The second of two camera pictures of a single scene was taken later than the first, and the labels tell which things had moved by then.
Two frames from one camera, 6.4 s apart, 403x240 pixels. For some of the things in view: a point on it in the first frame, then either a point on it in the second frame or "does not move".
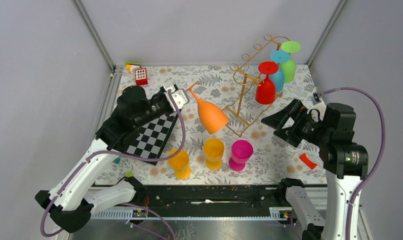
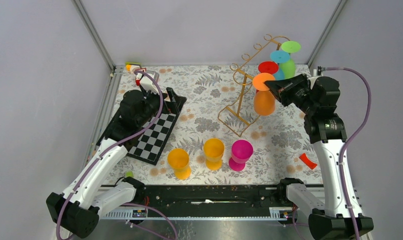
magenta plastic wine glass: x=241 y=150 does not move
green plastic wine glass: x=289 y=67 does not move
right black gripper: x=298 y=111 → x=282 y=89
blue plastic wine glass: x=279 y=56 does not move
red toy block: x=140 y=74 does not move
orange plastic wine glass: x=213 y=117 → x=264 y=100
